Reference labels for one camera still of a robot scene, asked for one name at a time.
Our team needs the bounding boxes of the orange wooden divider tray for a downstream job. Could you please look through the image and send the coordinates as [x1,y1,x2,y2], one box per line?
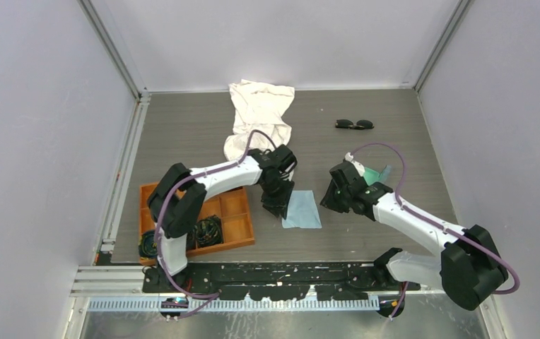
[139,182,255,258]

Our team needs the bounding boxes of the black sunglasses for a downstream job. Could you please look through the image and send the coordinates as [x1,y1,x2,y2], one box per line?
[335,119,375,130]

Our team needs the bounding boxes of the slotted aluminium front rail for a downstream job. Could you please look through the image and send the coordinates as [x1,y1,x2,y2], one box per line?
[87,295,380,313]

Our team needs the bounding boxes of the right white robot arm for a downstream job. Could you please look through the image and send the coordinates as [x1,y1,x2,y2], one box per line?
[321,160,510,311]

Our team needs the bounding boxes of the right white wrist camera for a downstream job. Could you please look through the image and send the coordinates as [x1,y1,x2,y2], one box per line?
[344,152,365,177]

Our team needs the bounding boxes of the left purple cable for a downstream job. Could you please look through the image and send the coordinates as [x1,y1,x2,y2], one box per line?
[153,129,278,320]

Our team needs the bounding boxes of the dark rolled item right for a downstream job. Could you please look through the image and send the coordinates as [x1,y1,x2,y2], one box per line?
[194,215,223,248]

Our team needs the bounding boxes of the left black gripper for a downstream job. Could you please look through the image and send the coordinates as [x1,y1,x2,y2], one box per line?
[259,176,293,218]

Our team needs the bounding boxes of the dark rolled item left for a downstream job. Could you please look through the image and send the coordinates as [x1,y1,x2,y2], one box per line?
[138,230,158,259]

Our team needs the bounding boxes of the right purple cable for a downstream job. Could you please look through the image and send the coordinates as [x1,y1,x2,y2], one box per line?
[347,142,521,320]

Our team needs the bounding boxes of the white cloth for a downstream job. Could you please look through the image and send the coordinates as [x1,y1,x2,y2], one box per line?
[223,79,295,161]

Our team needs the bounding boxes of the dark rolled item middle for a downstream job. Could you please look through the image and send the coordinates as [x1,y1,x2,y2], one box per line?
[185,230,198,251]

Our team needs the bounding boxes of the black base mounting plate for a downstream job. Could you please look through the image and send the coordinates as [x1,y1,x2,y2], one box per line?
[142,261,403,301]

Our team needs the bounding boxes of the light blue cleaning cloth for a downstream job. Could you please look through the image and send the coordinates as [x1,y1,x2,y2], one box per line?
[281,190,322,229]

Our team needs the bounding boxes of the dark rolled item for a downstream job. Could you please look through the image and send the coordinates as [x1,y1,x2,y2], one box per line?
[185,230,198,251]
[138,230,158,259]
[194,215,223,248]

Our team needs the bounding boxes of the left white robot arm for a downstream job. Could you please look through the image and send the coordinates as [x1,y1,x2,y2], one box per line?
[147,145,298,292]

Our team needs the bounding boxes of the grey-blue glasses case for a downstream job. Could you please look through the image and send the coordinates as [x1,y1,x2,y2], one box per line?
[362,165,392,186]

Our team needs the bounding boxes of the purple cable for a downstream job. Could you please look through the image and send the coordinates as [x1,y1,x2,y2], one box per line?
[347,142,521,320]
[153,129,278,320]

